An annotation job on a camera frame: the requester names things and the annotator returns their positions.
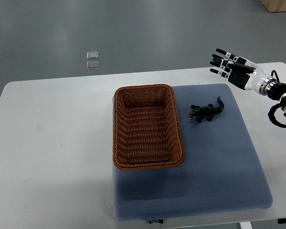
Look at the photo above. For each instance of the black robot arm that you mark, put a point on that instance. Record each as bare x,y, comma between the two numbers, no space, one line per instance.
277,92

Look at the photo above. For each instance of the upper floor metal plate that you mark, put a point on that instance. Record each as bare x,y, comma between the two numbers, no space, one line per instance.
92,55

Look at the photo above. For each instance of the blue-grey foam cushion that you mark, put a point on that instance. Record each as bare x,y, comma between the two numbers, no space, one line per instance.
221,171

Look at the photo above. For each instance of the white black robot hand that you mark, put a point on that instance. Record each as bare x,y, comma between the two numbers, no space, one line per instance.
241,72

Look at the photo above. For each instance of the brown wicker basket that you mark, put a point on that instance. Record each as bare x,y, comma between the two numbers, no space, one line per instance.
146,128

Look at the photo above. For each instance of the dark toy crocodile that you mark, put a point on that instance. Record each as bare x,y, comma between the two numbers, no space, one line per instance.
207,112

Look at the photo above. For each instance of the wooden box corner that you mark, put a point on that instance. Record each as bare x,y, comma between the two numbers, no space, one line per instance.
273,6

